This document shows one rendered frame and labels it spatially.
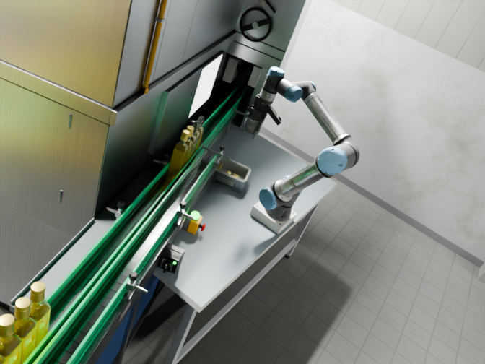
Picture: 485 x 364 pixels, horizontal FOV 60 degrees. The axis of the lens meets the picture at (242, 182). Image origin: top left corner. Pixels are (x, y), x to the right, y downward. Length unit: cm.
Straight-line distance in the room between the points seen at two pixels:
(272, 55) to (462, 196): 245
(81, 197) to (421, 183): 350
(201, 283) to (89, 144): 74
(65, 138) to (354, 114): 336
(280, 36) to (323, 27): 167
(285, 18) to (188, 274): 177
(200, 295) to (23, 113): 98
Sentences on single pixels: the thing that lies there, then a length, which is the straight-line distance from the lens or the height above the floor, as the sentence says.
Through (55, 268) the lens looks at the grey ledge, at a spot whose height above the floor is 88.
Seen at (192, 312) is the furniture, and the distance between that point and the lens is 191.
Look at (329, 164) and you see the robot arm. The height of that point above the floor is 133.
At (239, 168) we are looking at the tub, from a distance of 256.
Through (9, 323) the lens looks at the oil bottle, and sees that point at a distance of 116.
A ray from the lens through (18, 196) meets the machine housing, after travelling 199.
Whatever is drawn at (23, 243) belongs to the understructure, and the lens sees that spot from 215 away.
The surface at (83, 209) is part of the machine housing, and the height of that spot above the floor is 92.
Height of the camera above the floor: 211
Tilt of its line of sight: 32 degrees down
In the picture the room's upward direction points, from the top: 22 degrees clockwise
